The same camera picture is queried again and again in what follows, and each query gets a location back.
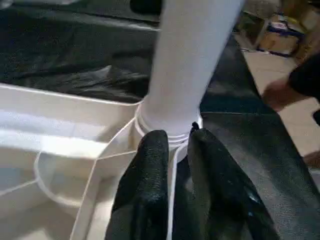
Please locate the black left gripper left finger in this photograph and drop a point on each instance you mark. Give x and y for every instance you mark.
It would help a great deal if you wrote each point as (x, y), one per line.
(142, 190)

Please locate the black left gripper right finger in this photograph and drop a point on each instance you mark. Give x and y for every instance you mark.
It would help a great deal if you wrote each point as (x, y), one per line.
(225, 195)

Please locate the white plastic table top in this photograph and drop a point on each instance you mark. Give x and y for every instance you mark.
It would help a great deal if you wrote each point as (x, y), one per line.
(50, 120)

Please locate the white plastic table leg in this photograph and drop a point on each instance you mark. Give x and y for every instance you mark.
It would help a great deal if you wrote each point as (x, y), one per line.
(187, 62)

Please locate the dark robot foot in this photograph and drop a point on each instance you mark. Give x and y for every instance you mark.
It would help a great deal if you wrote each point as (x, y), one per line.
(305, 77)

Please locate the black work mat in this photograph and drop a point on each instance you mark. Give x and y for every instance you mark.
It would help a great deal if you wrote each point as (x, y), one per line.
(62, 50)

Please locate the brown cardboard box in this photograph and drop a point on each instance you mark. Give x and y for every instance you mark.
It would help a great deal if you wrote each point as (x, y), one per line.
(277, 37)

